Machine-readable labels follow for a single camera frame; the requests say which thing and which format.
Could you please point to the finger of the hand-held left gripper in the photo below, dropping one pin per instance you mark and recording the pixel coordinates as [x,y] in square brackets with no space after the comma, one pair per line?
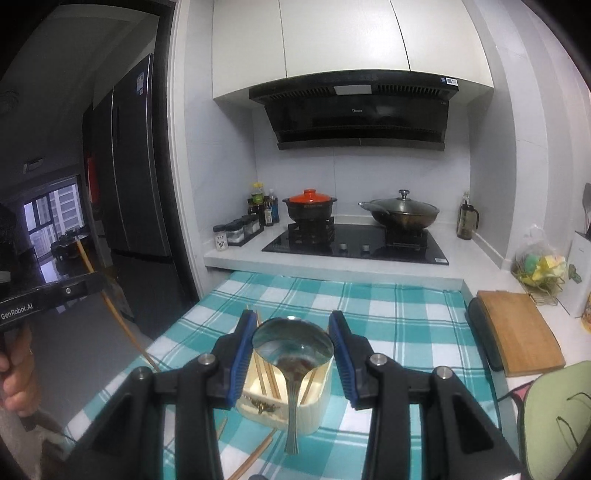
[74,290]

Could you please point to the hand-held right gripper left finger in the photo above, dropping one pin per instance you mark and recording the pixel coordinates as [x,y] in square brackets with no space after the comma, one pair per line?
[242,350]

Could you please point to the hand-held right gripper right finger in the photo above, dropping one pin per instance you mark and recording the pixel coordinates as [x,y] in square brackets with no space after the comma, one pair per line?
[344,355]

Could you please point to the metal spoon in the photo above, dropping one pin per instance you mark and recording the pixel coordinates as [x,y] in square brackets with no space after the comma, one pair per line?
[293,341]

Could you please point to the cream utensil holder box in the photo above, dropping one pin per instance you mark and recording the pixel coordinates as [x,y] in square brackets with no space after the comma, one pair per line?
[309,415]

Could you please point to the person's left hand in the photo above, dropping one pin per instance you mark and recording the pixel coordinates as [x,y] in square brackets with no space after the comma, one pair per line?
[16,383]

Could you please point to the teal checked tablecloth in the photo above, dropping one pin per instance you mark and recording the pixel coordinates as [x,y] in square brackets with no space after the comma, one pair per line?
[406,318]

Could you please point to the window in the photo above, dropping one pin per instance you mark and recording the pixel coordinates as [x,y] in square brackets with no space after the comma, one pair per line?
[51,207]

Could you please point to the black gas hob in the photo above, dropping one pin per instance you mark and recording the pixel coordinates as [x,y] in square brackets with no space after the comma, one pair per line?
[360,247]

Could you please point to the orange hanging cloth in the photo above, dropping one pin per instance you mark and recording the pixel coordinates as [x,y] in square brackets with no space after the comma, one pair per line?
[92,177]

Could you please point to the white printed shaker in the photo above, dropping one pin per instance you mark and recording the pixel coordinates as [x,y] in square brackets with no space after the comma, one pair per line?
[220,237]

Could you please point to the glass spice jar rack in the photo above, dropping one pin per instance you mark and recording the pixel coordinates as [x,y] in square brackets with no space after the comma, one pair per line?
[244,230]

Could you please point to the dark refrigerator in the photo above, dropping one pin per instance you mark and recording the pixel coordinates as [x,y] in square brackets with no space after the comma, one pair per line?
[134,184]

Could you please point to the dark sauce bottle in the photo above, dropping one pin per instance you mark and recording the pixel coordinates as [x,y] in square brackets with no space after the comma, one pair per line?
[268,213]

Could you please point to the blue label sauce bottle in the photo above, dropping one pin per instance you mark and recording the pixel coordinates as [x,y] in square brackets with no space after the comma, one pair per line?
[274,207]

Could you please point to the black clay pot red lid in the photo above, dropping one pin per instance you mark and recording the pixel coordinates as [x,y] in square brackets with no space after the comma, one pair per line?
[309,210]

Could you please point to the yellow cap sauce bottle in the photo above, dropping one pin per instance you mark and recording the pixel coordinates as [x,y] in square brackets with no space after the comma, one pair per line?
[256,201]

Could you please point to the dark wok with lid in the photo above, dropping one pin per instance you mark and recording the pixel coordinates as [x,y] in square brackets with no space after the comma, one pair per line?
[406,217]

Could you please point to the wooden cutting board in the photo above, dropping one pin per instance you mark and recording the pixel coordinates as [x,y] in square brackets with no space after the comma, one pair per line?
[517,332]

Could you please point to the glass kettle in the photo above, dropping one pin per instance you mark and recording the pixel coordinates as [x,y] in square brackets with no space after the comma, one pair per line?
[466,219]

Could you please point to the plastic bag of sponges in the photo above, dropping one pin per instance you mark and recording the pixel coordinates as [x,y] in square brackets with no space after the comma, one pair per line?
[540,267]

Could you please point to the black range hood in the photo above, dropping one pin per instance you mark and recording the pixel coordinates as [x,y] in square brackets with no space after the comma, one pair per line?
[360,115]

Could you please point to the white knife holder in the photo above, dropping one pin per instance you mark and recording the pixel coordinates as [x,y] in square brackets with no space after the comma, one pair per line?
[577,286]

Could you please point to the yellow printed cup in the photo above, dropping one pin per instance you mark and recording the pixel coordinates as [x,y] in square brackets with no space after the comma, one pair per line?
[587,310]

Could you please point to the black spatula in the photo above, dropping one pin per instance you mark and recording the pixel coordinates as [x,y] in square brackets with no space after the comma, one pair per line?
[587,198]

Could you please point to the white wall cabinet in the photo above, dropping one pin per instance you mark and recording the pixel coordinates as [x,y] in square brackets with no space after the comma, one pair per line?
[346,32]

